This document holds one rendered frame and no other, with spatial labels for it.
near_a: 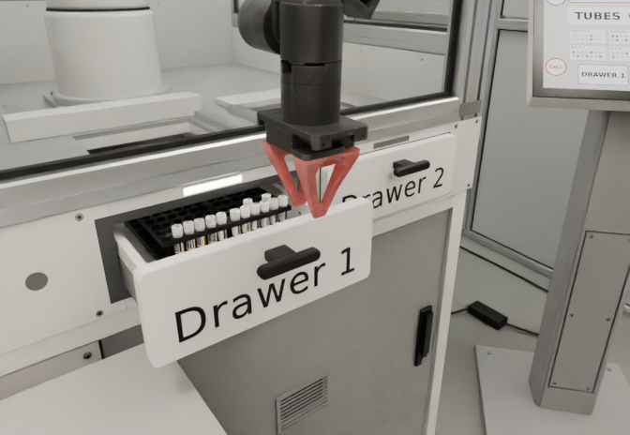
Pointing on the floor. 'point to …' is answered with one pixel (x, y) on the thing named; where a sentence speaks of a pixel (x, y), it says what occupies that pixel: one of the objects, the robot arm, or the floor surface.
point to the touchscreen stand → (575, 308)
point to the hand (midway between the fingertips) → (309, 203)
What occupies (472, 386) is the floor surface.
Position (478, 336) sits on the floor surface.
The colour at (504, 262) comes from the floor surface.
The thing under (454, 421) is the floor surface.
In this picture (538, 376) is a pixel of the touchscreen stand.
